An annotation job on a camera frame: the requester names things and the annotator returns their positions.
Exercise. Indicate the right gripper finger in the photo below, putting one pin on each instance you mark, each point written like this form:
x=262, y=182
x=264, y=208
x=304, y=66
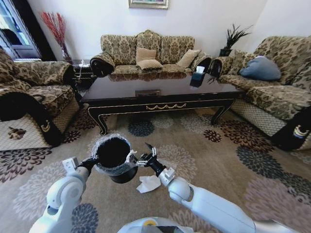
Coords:
x=152, y=151
x=140, y=163

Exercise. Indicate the black trash bin clear liner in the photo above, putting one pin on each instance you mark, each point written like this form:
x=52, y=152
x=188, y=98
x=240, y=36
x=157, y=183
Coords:
x=114, y=155

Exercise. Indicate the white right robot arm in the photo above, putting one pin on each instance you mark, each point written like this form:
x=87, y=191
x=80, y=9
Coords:
x=211, y=206

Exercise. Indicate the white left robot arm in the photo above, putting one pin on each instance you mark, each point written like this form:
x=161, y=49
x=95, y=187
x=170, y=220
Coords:
x=62, y=191

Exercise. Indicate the crumpled white tissue trash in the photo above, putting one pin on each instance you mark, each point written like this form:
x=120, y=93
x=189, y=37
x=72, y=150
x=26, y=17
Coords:
x=148, y=184

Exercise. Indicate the white robot front shell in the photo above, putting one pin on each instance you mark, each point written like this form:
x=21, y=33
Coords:
x=155, y=225

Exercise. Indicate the floral patterned rug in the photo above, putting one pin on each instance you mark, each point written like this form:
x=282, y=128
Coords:
x=218, y=165

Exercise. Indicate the dark glossy coffee table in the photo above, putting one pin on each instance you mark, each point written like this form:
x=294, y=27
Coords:
x=160, y=87

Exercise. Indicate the floral sofa with quilted base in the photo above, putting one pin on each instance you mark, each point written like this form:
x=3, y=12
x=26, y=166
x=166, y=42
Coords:
x=36, y=97

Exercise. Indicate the flat beige cushion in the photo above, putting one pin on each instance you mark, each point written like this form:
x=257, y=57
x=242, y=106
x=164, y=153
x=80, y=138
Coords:
x=149, y=64

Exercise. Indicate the black tissue box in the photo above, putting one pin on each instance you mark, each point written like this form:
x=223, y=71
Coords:
x=197, y=76

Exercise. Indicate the dark side table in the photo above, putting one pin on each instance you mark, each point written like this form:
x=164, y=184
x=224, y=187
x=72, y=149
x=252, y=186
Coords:
x=81, y=70

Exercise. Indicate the square beige cushion upright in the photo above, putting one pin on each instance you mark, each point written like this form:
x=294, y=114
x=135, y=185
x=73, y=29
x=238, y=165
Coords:
x=145, y=54

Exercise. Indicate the beige cushion with trim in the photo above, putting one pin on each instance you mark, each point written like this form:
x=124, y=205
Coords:
x=187, y=58

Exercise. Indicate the three-seat floral patterned sofa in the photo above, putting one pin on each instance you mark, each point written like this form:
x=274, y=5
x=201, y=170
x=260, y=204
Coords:
x=148, y=46

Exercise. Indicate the floral sofa with blue cushion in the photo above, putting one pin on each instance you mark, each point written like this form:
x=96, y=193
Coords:
x=274, y=97

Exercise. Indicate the red decorative branches in vase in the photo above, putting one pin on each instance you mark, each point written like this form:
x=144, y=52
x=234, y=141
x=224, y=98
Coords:
x=57, y=31

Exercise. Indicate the blue cushion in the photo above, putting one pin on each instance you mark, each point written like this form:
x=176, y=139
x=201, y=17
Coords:
x=261, y=69

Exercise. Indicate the green potted plant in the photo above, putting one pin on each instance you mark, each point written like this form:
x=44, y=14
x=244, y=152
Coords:
x=232, y=38

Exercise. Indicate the glass window door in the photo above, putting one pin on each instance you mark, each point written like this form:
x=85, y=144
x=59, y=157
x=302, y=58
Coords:
x=14, y=31

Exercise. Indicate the framed wall picture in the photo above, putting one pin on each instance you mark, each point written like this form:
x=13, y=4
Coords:
x=148, y=3

